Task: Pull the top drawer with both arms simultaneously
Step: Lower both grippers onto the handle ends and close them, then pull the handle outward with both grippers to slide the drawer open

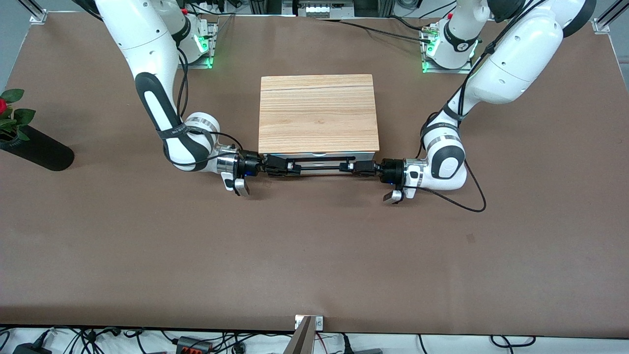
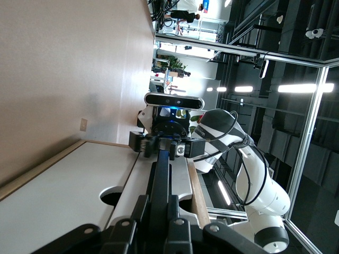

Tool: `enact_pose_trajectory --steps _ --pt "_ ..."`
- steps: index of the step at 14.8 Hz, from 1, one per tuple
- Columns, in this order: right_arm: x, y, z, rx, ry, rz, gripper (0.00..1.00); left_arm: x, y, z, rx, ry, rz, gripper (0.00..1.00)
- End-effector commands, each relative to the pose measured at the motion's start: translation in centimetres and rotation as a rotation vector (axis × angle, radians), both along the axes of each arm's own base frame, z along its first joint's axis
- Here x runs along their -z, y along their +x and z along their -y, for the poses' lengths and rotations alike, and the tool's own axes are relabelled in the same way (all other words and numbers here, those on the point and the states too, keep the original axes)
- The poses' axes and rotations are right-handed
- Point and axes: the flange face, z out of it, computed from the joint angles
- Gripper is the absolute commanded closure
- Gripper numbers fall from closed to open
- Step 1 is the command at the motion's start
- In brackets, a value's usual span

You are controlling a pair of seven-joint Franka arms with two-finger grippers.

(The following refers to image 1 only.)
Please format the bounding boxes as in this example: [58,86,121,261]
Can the metal corner bracket with profile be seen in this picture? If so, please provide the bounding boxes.
[592,0,629,33]

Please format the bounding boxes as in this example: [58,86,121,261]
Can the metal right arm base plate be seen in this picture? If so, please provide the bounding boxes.
[184,22,218,70]

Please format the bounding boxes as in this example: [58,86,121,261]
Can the white power strip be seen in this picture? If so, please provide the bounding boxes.
[297,0,355,18]

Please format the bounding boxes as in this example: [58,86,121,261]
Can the black vase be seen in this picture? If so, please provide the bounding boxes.
[0,125,75,172]

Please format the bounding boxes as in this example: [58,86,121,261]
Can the white drawer with black handle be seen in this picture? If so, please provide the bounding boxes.
[264,151,377,173]

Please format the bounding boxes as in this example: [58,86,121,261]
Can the grey camera post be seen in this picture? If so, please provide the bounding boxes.
[283,317,315,354]

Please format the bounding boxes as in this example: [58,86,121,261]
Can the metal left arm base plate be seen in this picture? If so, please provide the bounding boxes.
[421,24,475,75]

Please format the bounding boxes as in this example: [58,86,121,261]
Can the small metal bracket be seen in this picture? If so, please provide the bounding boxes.
[294,315,324,331]

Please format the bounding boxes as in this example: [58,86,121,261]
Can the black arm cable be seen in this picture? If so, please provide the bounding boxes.
[419,0,488,213]
[174,46,245,166]

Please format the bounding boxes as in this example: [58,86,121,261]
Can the black power adapter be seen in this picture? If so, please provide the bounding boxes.
[12,342,53,354]

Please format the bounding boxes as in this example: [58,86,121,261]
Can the wooden drawer cabinet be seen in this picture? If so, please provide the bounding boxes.
[258,74,380,168]

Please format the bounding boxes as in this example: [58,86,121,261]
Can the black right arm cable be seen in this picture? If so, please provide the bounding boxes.
[174,46,245,166]

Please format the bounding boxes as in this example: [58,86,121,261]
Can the black adapter with orange clips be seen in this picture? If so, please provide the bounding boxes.
[175,336,213,354]

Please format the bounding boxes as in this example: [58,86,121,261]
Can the short black table cable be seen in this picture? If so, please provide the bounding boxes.
[387,16,429,31]

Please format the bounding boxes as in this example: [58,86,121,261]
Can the long black table cable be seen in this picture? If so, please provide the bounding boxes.
[317,18,434,44]

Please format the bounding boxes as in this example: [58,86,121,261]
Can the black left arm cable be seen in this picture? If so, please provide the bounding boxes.
[419,0,488,213]

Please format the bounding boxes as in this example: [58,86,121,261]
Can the looped black floor cable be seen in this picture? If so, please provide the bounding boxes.
[490,335,537,348]

